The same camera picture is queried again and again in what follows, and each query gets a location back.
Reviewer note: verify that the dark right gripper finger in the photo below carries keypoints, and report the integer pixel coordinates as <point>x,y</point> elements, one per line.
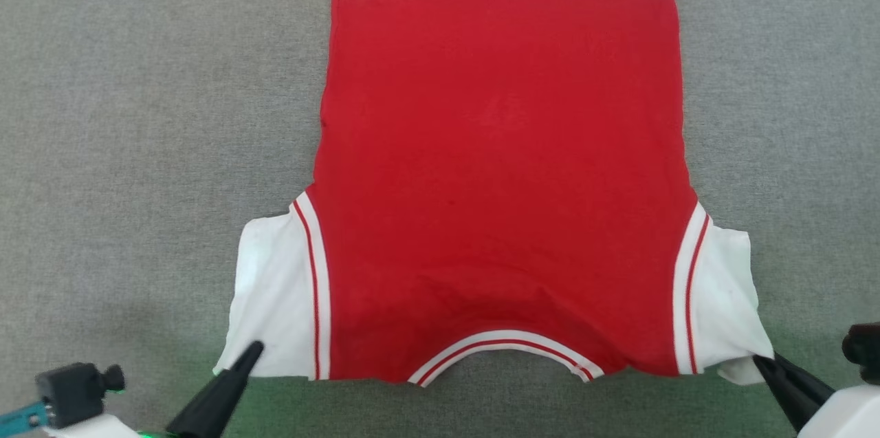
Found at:
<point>787,400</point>
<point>804,386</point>

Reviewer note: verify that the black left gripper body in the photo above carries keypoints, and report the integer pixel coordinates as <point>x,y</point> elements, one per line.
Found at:
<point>155,434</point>

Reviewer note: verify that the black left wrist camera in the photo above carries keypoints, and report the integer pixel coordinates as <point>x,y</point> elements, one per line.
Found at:
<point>72,393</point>

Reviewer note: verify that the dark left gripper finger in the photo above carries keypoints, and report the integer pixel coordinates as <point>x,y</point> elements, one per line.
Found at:
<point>210,400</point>
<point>232,400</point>

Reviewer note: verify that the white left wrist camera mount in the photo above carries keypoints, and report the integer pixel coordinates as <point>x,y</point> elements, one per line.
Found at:
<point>89,428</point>

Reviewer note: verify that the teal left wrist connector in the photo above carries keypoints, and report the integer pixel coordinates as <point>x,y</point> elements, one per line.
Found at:
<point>20,419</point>

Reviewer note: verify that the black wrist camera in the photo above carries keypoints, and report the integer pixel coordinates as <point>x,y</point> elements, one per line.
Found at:
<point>865,352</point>
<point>72,393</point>

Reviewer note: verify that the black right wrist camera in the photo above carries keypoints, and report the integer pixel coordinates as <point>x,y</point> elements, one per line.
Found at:
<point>865,352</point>

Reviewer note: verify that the red and white t-shirt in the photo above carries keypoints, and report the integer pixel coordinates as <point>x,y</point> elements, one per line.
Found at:
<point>502,163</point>

